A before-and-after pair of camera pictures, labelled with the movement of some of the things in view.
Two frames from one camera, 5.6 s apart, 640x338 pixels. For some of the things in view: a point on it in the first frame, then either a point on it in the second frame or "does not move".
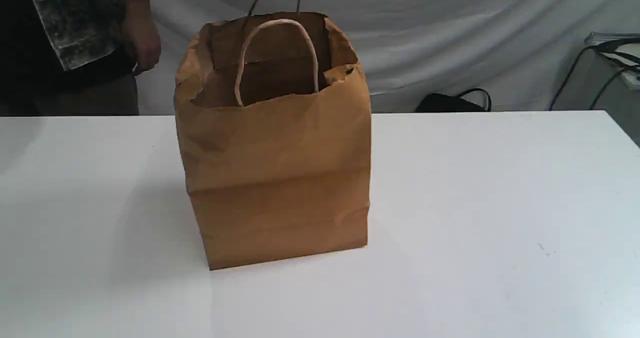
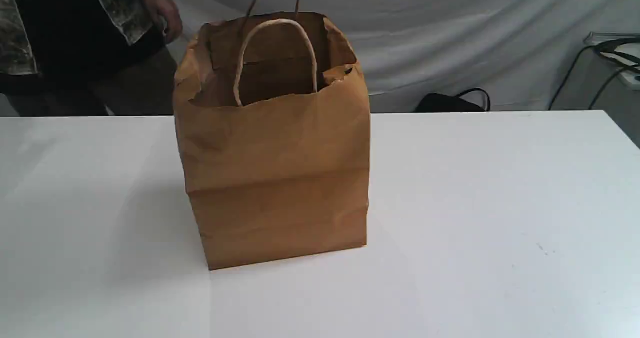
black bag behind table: [441, 102] does not move
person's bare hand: [140, 33] → [162, 4]
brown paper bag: [275, 120] does not move
